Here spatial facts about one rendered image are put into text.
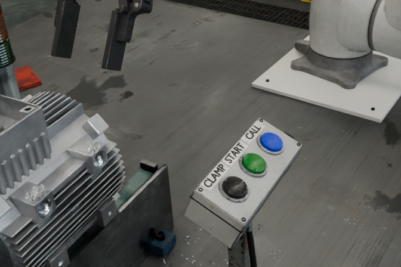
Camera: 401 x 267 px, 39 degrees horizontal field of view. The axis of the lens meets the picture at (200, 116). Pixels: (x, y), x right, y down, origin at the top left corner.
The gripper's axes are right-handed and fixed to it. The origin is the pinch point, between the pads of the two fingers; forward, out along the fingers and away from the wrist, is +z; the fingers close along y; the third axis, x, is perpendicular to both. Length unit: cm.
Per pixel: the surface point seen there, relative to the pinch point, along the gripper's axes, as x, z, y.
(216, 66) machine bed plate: 77, 1, -20
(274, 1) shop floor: 322, -48, -108
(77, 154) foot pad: 0.0, 14.1, 1.5
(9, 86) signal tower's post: 21.5, 12.1, -34.2
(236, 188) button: 2.8, 12.6, 22.2
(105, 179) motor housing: 5.2, 17.6, 2.8
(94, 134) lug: 3.7, 11.8, 0.7
